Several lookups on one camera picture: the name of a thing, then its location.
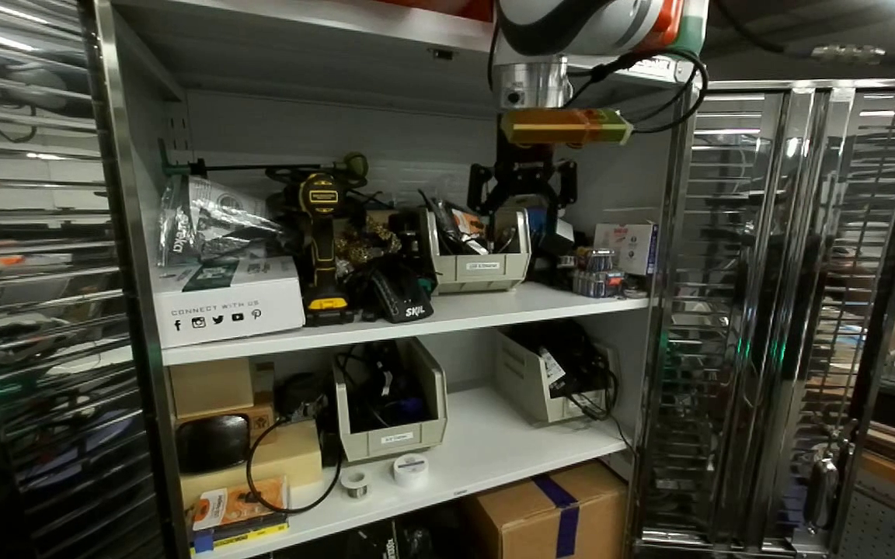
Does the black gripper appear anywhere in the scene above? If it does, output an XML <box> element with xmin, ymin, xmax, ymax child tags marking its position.
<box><xmin>466</xmin><ymin>138</ymin><xmax>580</xmax><ymax>245</ymax></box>

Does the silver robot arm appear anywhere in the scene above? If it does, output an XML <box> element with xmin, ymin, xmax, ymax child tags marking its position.
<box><xmin>485</xmin><ymin>0</ymin><xmax>708</xmax><ymax>247</ymax></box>

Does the small battery pack box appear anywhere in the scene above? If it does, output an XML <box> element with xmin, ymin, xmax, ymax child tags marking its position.
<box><xmin>571</xmin><ymin>247</ymin><xmax>629</xmax><ymax>298</ymax></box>

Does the cardboard box blue tape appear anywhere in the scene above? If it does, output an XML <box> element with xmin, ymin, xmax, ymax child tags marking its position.
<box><xmin>465</xmin><ymin>463</ymin><xmax>629</xmax><ymax>559</ymax></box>

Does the white product box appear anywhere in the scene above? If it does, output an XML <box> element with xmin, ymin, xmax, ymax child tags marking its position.
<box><xmin>156</xmin><ymin>256</ymin><xmax>304</xmax><ymax>347</ymax></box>

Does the brown cardboard box stack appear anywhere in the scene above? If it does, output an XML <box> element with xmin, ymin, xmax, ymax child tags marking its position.
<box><xmin>168</xmin><ymin>359</ymin><xmax>323</xmax><ymax>504</ymax></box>

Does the grey bin upper shelf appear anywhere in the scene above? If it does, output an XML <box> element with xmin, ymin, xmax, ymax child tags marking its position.
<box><xmin>421</xmin><ymin>203</ymin><xmax>535</xmax><ymax>298</ymax></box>

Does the white metal shelf unit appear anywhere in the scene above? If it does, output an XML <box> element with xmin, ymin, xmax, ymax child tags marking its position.
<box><xmin>77</xmin><ymin>0</ymin><xmax>708</xmax><ymax>559</ymax></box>

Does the grey bin lower right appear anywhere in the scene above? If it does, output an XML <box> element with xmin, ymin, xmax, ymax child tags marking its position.
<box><xmin>494</xmin><ymin>322</ymin><xmax>620</xmax><ymax>426</ymax></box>

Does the grey bin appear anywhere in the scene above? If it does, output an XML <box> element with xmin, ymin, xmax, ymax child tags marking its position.
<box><xmin>333</xmin><ymin>339</ymin><xmax>449</xmax><ymax>463</ymax></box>
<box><xmin>494</xmin><ymin>322</ymin><xmax>620</xmax><ymax>426</ymax></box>

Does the yellow black power drill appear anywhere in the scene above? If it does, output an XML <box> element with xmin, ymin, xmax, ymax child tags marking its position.
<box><xmin>270</xmin><ymin>169</ymin><xmax>410</xmax><ymax>327</ymax></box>

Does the grey bin lower middle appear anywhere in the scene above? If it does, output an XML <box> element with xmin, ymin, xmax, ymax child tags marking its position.
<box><xmin>333</xmin><ymin>339</ymin><xmax>449</xmax><ymax>463</ymax></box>

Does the steel tray rack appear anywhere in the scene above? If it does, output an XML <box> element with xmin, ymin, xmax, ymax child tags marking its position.
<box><xmin>632</xmin><ymin>78</ymin><xmax>895</xmax><ymax>559</ymax></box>
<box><xmin>0</xmin><ymin>0</ymin><xmax>165</xmax><ymax>559</ymax></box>

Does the black round pouch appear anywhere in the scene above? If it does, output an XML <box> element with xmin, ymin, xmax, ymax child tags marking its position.
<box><xmin>178</xmin><ymin>412</ymin><xmax>249</xmax><ymax>471</ymax></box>

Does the small solder wire spool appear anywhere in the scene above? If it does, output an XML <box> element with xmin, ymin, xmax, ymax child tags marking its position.
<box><xmin>341</xmin><ymin>468</ymin><xmax>369</xmax><ymax>499</ymax></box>

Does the black cable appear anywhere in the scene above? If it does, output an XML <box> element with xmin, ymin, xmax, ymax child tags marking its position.
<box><xmin>244</xmin><ymin>412</ymin><xmax>347</xmax><ymax>519</ymax></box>

